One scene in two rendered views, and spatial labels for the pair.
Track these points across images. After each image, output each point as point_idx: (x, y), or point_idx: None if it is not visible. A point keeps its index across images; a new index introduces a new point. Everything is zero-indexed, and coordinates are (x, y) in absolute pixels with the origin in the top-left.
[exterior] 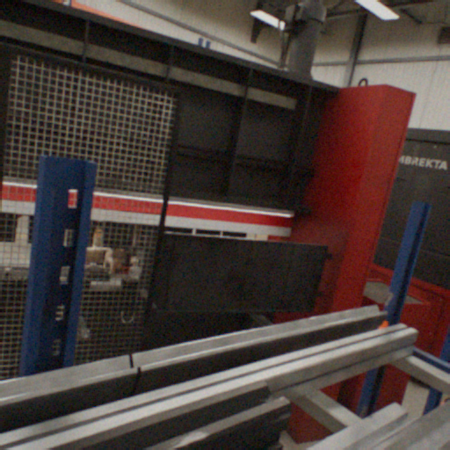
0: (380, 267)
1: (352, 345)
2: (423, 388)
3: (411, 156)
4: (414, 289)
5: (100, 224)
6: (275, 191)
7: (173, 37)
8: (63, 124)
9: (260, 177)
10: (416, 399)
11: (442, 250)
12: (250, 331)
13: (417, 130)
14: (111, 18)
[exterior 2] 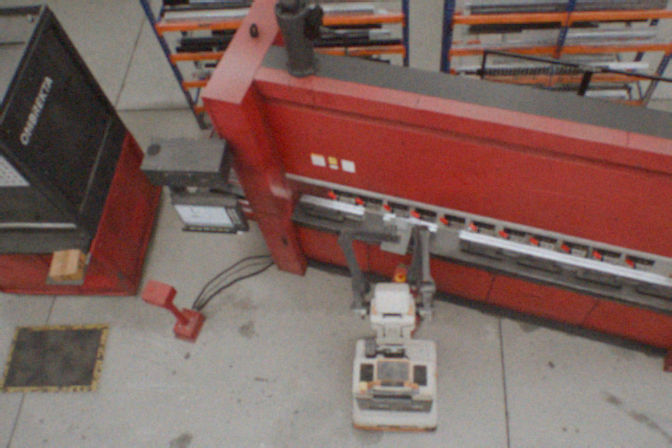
0: (108, 202)
1: (497, 0)
2: (164, 194)
3: (30, 111)
4: (121, 171)
5: (389, 398)
6: None
7: (456, 75)
8: (548, 85)
9: None
10: (190, 189)
11: (103, 127)
12: (526, 3)
13: (11, 87)
14: (514, 85)
